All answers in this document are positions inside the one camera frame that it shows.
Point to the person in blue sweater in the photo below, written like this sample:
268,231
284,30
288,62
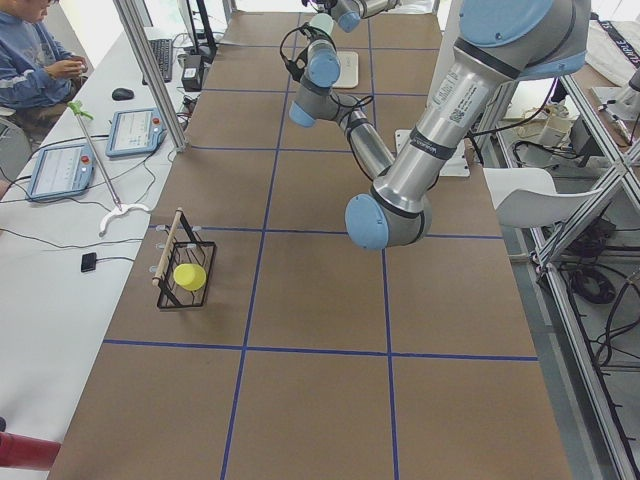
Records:
39,77

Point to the cream rabbit print tray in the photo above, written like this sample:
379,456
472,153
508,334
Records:
349,70

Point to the red bottle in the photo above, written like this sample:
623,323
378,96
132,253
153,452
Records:
29,453

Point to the black power adapter box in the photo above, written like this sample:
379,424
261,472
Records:
192,73

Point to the yellow cup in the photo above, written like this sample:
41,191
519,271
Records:
190,276

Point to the black computer mouse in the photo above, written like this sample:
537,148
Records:
122,94

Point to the light green cup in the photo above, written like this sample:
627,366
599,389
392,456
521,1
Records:
323,22

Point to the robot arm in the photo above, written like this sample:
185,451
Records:
348,14
498,42

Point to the far blue teach pendant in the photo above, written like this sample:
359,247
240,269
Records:
135,132

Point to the aluminium frame post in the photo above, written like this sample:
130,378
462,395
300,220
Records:
132,24

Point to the blue teach pendant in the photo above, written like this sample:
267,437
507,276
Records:
61,172
135,132

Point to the black wire cup rack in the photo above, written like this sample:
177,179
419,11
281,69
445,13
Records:
183,245

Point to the small black puck device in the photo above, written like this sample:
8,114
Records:
88,262

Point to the black keyboard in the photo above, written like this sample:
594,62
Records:
162,50

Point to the reacher grabber stick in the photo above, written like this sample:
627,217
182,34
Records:
119,209

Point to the near blue teach pendant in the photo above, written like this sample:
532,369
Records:
61,172

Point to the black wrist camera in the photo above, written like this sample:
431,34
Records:
297,67

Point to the white chair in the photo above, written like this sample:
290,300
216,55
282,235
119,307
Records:
527,197

